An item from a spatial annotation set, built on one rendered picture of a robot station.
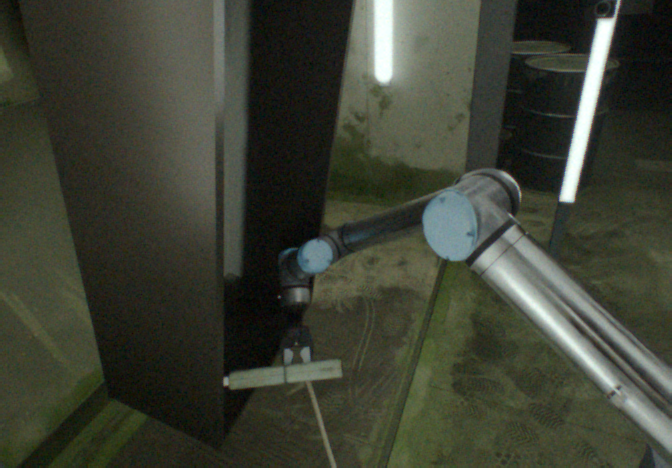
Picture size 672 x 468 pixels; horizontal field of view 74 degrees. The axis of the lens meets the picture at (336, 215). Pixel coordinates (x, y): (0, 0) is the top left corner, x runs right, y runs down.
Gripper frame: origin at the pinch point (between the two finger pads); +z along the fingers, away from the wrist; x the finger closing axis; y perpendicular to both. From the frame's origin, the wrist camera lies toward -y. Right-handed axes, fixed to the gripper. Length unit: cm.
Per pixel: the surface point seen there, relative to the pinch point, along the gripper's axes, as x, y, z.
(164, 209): 17, -59, -29
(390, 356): -34, 69, -6
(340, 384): -12, 61, 4
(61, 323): 93, 41, -27
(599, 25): -111, -10, -106
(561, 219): -114, 50, -55
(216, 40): 2, -84, -43
